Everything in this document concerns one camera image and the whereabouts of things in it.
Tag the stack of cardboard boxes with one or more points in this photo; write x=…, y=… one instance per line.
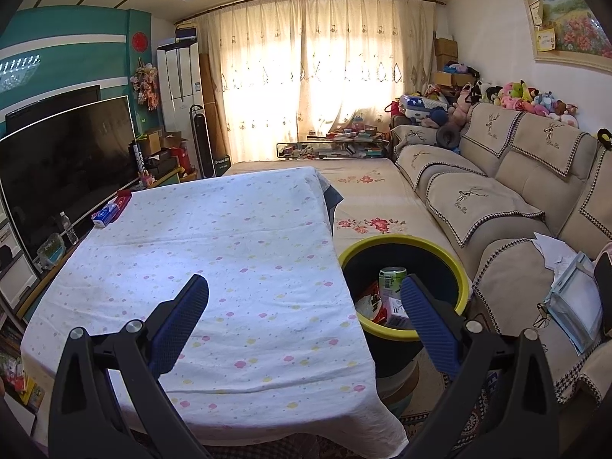
x=444, y=48

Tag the yellow rimmed dark bin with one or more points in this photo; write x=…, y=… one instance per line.
x=363, y=267

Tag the framed flower painting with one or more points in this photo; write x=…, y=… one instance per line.
x=573, y=24

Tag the green white bottle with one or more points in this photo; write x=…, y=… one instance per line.
x=391, y=284

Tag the pile of plush toys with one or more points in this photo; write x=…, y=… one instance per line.
x=521, y=93

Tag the black white tower fan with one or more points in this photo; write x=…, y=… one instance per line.
x=201, y=143

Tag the blue tissue pack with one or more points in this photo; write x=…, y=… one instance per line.
x=105, y=215

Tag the white dotted tablecloth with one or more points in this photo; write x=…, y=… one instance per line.
x=239, y=258

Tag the hanging artificial flower decoration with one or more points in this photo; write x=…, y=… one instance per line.
x=145, y=81

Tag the red round wall ornament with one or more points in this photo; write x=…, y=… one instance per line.
x=139, y=41

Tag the open brown cardboard box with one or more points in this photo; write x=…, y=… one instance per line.
x=174, y=141
x=150, y=141

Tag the white storage drawers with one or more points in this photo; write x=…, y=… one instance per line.
x=14, y=277

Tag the clear plastic pouch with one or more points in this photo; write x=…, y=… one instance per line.
x=573, y=306

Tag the cream embroidered curtain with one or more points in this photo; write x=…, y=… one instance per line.
x=368, y=43
x=258, y=57

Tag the black flat monitor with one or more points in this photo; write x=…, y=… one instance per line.
x=52, y=103

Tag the large curved television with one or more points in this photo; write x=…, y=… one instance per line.
x=62, y=167

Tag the red flat packet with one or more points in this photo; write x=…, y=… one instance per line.
x=124, y=198

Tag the white standing air conditioner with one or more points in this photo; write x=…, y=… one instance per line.
x=179, y=86

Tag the beige floral sheet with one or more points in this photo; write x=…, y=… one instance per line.
x=368, y=201

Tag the beige sofa with deer covers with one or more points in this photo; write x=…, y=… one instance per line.
x=521, y=177

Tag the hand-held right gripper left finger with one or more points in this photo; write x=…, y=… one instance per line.
x=179, y=325

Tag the black white printed tube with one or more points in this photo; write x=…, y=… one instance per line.
x=138, y=155

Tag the clear water bottle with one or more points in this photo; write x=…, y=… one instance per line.
x=69, y=229

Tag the cluttered glass coffee table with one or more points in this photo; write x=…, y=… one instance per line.
x=334, y=146

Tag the white crumpled paper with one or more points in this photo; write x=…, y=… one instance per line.
x=550, y=248

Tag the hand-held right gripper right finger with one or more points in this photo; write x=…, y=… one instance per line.
x=430, y=325

